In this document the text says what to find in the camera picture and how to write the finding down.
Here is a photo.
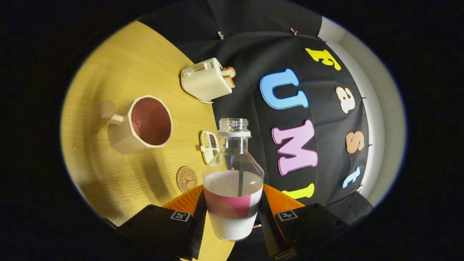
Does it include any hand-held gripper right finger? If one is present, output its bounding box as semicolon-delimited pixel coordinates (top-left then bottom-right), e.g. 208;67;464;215
258;184;350;261

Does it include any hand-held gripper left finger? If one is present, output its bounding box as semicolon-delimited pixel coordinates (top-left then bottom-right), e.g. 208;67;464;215
116;184;207;261

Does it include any clear juice bottle pink label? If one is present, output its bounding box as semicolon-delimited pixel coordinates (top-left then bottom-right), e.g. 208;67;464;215
202;118;265;242

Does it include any round cork coaster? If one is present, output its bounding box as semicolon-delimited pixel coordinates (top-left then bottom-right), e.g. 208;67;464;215
176;166;198;193

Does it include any cream cup with wooden handle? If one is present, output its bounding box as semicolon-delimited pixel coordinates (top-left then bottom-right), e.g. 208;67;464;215
90;95;174;155

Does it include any small divided seed dish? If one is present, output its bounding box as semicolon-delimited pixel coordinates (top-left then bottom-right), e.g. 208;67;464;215
200;130;220;165

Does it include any white toaster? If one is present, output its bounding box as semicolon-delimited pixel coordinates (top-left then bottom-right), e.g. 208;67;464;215
180;58;232;103

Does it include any wooden table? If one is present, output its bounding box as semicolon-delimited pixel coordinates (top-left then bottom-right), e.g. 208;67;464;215
60;21;236;261

